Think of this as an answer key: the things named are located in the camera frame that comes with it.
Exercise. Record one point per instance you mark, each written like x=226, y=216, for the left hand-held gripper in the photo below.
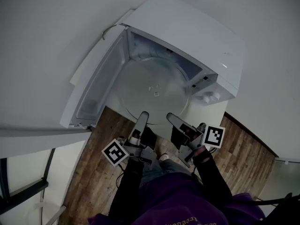
x=114, y=152

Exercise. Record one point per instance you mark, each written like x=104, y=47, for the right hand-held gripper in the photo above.
x=214, y=137

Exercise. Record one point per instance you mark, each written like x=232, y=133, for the round glass turntable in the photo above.
x=152, y=78

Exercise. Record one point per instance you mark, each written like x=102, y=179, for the person's right forearm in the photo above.
x=211, y=179

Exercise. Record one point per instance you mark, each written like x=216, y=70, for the person's left forearm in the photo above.
x=127, y=184

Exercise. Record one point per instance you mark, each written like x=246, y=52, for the person's left shoe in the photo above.
x=164, y=157

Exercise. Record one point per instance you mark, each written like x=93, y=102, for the person's left leg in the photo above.
x=159, y=170

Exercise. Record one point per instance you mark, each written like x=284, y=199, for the white microwave knob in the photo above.
x=206, y=98
x=216, y=95

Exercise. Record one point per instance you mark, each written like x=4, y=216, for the white microwave door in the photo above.
x=93, y=83

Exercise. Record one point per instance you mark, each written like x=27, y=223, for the person's purple sweatshirt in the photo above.
x=175, y=200

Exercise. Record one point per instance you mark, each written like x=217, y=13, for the white microwave oven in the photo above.
x=187, y=32

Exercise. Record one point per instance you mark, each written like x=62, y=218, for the frosted glass door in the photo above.
x=288, y=177

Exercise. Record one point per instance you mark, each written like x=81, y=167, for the black framed window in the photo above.
x=25, y=190

